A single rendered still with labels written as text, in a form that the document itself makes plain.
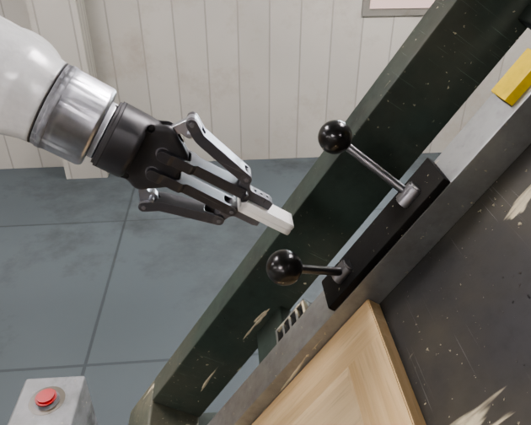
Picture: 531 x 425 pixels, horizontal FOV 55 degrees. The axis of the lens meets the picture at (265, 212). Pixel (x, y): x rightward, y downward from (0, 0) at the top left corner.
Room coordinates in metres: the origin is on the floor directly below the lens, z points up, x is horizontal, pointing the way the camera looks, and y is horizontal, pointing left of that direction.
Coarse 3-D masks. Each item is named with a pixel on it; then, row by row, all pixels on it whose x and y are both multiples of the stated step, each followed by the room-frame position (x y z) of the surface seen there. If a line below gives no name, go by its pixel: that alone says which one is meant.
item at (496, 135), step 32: (480, 128) 0.48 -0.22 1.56; (512, 128) 0.46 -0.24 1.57; (448, 160) 0.48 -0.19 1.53; (480, 160) 0.46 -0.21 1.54; (512, 160) 0.46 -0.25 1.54; (448, 192) 0.46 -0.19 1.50; (480, 192) 0.46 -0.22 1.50; (416, 224) 0.45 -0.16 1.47; (448, 224) 0.46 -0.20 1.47; (384, 256) 0.45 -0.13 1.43; (416, 256) 0.45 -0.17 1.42; (384, 288) 0.45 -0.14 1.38; (320, 320) 0.46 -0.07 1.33; (288, 352) 0.46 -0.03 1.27; (256, 384) 0.46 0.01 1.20; (288, 384) 0.44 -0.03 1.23; (224, 416) 0.47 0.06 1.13; (256, 416) 0.44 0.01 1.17
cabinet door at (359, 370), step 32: (352, 320) 0.44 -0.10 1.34; (384, 320) 0.42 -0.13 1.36; (320, 352) 0.44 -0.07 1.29; (352, 352) 0.40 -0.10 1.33; (384, 352) 0.37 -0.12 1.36; (320, 384) 0.40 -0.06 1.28; (352, 384) 0.37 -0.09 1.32; (384, 384) 0.34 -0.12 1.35; (288, 416) 0.40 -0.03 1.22; (320, 416) 0.37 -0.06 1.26; (352, 416) 0.34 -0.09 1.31; (384, 416) 0.31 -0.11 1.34; (416, 416) 0.30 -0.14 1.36
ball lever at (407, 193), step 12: (336, 120) 0.53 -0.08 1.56; (324, 132) 0.51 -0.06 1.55; (336, 132) 0.51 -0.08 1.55; (348, 132) 0.51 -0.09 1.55; (324, 144) 0.51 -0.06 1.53; (336, 144) 0.50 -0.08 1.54; (348, 144) 0.51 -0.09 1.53; (360, 156) 0.50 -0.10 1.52; (372, 168) 0.50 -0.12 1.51; (384, 180) 0.49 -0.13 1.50; (396, 180) 0.49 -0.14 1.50; (408, 192) 0.47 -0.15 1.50; (420, 192) 0.47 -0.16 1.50; (408, 204) 0.47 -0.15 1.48
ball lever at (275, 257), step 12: (276, 252) 0.42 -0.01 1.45; (288, 252) 0.42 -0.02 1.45; (276, 264) 0.41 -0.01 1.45; (288, 264) 0.41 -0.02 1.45; (300, 264) 0.41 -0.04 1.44; (348, 264) 0.47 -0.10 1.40; (276, 276) 0.40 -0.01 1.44; (288, 276) 0.40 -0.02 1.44; (300, 276) 0.41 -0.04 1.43; (336, 276) 0.47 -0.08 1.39
